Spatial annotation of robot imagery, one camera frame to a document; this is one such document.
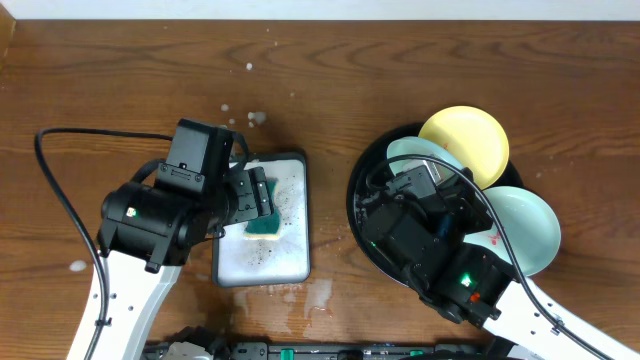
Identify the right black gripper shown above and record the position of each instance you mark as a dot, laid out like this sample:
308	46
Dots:
465	201

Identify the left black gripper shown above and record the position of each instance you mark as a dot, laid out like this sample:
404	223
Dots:
255	195

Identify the green scrubbing sponge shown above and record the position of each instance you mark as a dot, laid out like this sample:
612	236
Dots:
268	227

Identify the light blue plate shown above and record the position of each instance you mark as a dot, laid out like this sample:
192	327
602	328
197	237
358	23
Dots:
412	145

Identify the yellow plate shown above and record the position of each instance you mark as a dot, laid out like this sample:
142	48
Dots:
474	137

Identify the mint green plate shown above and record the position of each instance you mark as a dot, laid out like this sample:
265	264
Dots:
527	222

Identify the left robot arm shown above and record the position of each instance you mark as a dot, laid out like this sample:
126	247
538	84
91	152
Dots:
145	239

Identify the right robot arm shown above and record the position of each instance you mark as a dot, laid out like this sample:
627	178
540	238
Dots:
515	309

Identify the black rectangular soap tray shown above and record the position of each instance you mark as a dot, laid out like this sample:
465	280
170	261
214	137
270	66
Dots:
239	261

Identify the black round tray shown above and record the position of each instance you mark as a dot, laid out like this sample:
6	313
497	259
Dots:
361	201

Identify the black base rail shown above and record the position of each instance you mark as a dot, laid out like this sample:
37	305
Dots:
201	343

